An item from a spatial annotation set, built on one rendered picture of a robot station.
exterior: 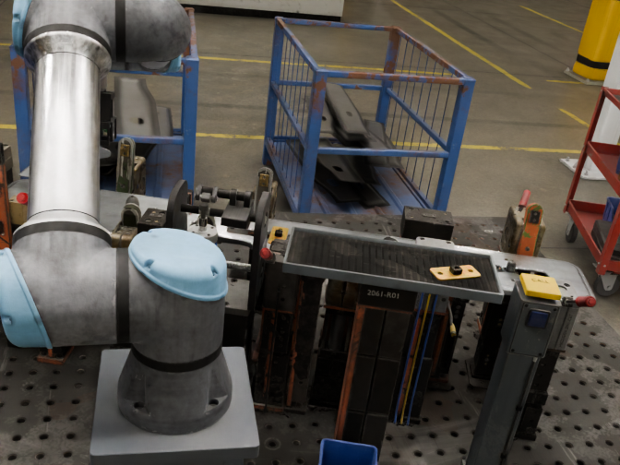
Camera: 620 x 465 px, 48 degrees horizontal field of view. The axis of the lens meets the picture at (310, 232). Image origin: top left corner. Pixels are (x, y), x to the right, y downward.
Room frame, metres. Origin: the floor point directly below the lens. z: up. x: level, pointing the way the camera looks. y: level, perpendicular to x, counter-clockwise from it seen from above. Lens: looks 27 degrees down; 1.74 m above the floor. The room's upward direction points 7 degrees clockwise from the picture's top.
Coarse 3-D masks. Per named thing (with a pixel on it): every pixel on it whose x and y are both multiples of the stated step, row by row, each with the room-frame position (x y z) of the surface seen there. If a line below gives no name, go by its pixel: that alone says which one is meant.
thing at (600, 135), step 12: (612, 60) 5.02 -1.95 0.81; (612, 72) 4.98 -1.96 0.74; (612, 84) 4.94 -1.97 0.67; (612, 108) 4.89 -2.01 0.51; (600, 120) 4.94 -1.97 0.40; (612, 120) 4.90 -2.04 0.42; (600, 132) 4.90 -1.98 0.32; (612, 132) 4.91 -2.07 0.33; (588, 156) 4.95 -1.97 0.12; (588, 168) 4.91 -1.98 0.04
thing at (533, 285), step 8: (520, 280) 1.07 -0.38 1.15; (528, 280) 1.06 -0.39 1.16; (536, 280) 1.06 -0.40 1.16; (544, 280) 1.06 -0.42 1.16; (552, 280) 1.07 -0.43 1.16; (528, 288) 1.03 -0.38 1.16; (536, 288) 1.03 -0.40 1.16; (544, 288) 1.04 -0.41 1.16; (552, 288) 1.04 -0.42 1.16; (536, 296) 1.02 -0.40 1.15; (544, 296) 1.02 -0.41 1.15; (552, 296) 1.02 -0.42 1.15; (560, 296) 1.02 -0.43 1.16
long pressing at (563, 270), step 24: (24, 192) 1.46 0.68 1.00; (120, 192) 1.53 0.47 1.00; (120, 216) 1.40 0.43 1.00; (192, 216) 1.45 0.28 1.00; (240, 240) 1.36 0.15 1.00; (408, 240) 1.47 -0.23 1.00; (504, 264) 1.41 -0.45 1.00; (528, 264) 1.42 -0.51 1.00; (552, 264) 1.44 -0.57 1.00; (504, 288) 1.30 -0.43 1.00; (576, 288) 1.34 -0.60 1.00
